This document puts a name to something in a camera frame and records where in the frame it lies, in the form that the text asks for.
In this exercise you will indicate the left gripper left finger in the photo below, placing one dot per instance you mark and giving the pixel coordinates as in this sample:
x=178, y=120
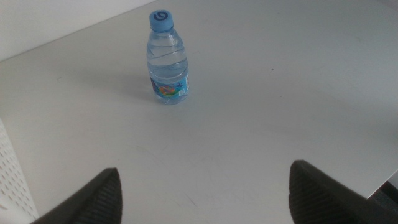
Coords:
x=96, y=202

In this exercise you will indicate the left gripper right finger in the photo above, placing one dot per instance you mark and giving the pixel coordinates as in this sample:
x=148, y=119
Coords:
x=317, y=199

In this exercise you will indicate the clear water bottle blue cap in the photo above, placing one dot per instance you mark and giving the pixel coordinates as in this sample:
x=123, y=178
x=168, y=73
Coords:
x=168, y=62

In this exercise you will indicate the white perforated plastic basket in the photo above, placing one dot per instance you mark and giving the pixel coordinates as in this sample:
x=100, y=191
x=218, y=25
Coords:
x=12, y=186

